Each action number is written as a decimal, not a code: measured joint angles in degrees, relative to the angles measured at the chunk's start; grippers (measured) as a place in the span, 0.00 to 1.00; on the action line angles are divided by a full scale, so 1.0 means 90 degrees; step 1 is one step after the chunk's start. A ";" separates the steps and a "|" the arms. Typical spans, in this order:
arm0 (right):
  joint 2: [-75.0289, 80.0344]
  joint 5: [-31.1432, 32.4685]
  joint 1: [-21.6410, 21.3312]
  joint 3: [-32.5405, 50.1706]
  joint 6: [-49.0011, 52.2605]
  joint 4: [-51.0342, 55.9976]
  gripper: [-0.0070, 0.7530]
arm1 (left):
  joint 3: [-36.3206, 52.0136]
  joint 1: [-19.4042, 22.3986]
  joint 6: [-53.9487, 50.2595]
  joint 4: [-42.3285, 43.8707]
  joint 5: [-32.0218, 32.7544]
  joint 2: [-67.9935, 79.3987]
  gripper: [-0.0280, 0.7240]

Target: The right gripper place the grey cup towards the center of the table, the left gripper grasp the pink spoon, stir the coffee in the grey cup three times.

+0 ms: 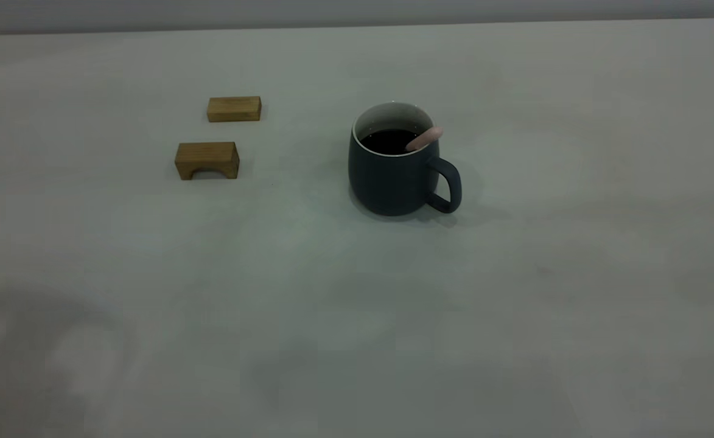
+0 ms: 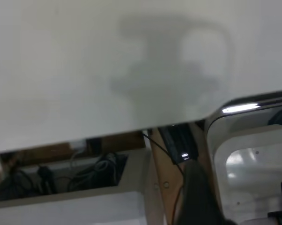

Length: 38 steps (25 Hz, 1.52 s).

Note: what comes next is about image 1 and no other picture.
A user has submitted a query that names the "flat wooden block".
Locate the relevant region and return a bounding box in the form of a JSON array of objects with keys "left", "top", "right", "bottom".
[{"left": 206, "top": 96, "right": 262, "bottom": 123}]

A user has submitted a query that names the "black coffee liquid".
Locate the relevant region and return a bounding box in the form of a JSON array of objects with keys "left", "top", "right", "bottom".
[{"left": 360, "top": 128, "right": 421, "bottom": 156}]

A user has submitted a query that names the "arched wooden block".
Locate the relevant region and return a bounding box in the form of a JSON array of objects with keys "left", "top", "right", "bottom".
[{"left": 175, "top": 142, "right": 240, "bottom": 181}]

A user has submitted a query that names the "dark grey ceramic cup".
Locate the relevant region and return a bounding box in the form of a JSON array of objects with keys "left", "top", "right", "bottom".
[{"left": 348, "top": 102, "right": 463, "bottom": 217}]

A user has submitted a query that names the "pink handled metal spoon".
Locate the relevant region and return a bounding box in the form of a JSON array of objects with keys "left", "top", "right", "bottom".
[{"left": 405, "top": 126, "right": 444, "bottom": 153}]

